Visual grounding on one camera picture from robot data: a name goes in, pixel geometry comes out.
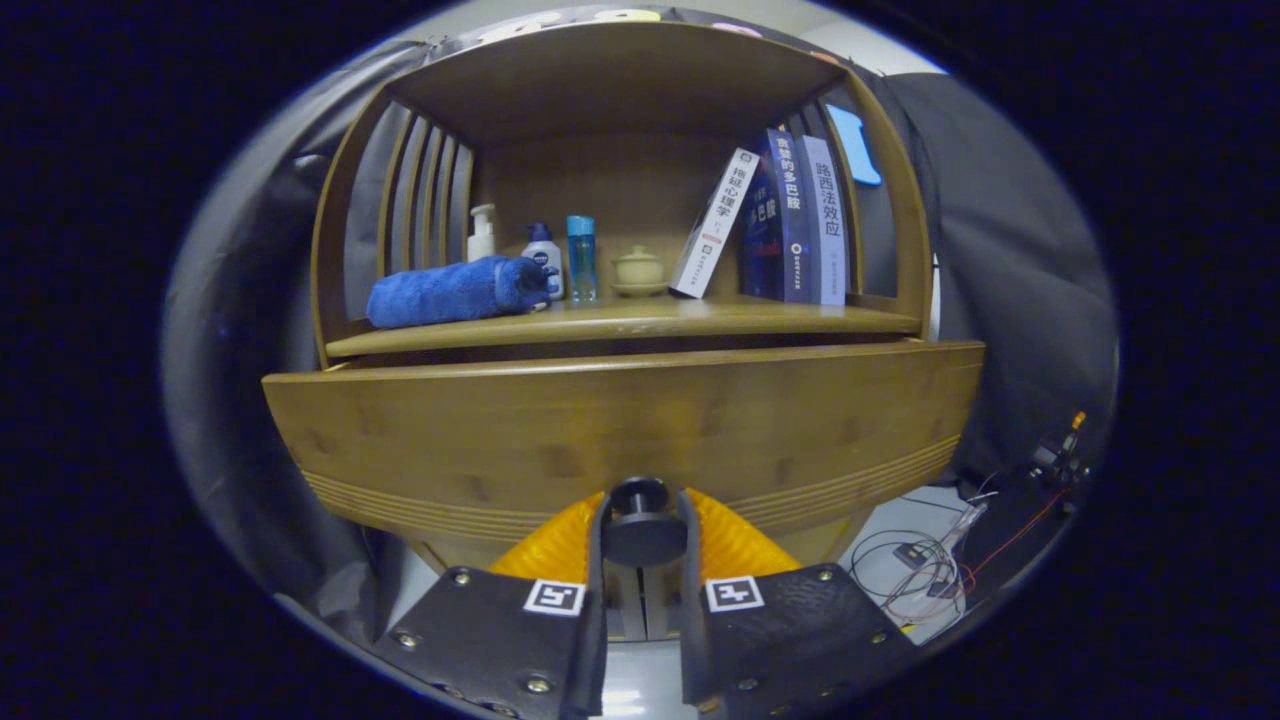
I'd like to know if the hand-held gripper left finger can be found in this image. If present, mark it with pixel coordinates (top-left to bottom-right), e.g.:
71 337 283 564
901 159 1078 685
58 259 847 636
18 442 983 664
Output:
370 490 609 720

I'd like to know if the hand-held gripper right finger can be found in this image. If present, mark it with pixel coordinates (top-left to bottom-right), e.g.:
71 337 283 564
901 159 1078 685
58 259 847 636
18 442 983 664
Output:
678 488 921 719

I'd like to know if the wooden drawer with black knob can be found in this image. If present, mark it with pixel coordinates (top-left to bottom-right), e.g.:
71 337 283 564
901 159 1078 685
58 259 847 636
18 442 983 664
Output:
262 340 986 571

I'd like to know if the wooden countertop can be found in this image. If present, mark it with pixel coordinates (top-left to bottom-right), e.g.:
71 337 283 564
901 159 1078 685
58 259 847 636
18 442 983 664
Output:
325 293 921 359

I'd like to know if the wooden cabinet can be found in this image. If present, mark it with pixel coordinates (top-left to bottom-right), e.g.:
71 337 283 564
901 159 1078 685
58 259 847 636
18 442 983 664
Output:
308 18 936 641

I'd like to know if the black floor equipment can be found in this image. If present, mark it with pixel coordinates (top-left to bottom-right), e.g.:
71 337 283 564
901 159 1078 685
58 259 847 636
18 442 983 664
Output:
955 410 1091 581

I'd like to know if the cream lidded tea cup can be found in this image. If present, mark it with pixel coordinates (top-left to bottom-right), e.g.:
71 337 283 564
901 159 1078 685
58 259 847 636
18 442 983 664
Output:
611 245 668 298

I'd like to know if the rolled blue towel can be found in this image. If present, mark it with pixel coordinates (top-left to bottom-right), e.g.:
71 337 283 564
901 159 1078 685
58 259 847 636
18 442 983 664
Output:
366 255 553 330

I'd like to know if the clear blue bottle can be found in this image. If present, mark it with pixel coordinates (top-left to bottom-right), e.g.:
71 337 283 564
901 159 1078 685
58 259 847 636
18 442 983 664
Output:
566 215 598 304

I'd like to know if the white bottle with blue cap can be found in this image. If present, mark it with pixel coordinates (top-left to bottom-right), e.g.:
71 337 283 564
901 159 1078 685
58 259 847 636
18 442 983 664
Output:
521 222 565 301

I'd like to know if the white book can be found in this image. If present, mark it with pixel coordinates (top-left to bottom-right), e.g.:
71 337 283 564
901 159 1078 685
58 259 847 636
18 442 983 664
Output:
668 148 761 300

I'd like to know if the dark blue book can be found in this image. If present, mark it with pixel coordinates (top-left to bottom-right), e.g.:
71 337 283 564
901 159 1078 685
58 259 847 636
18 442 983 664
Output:
738 127 813 305

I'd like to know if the pale blue book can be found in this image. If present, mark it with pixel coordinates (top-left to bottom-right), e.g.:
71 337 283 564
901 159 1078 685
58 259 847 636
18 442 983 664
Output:
800 134 849 307

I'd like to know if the tangle of thin cables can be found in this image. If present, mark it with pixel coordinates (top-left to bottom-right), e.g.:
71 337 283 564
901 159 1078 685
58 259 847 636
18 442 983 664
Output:
850 478 1001 626

